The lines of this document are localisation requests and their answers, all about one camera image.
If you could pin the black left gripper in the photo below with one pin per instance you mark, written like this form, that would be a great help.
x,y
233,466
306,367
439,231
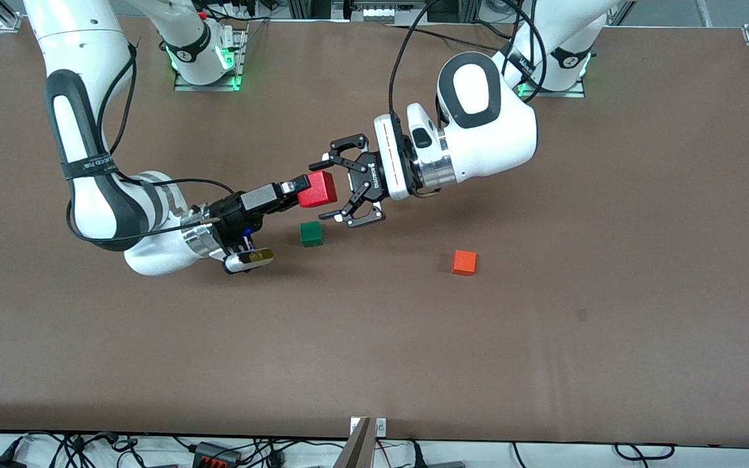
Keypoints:
x,y
369,175

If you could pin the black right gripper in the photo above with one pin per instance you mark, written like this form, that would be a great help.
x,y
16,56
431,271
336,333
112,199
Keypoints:
x,y
227,208

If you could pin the red wooden block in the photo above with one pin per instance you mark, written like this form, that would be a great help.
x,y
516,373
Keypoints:
x,y
319,190

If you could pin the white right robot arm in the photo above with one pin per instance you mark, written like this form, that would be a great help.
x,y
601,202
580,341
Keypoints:
x,y
82,45

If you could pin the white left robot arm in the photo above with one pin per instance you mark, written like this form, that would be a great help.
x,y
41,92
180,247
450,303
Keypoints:
x,y
498,136

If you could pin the green wooden block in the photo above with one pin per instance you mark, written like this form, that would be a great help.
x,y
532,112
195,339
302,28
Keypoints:
x,y
311,234

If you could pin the orange wooden block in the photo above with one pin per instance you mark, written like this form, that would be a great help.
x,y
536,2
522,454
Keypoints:
x,y
463,262

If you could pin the grey terminal block device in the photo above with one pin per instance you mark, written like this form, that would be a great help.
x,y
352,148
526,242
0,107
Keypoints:
x,y
381,14

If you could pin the black orange connector block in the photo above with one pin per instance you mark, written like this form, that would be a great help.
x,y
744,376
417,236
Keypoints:
x,y
215,454

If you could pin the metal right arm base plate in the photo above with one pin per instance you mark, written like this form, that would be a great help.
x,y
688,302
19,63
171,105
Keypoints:
x,y
235,71

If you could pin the aluminium frame profile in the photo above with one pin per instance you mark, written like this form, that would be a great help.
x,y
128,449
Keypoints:
x,y
342,8

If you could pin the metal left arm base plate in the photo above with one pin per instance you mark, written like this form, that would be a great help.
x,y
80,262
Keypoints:
x,y
576,93

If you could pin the small metal pole bracket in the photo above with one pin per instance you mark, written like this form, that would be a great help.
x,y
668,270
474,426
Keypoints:
x,y
381,427

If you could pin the metal camera pole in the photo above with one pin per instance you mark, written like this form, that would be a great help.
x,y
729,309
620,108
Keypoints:
x,y
356,448

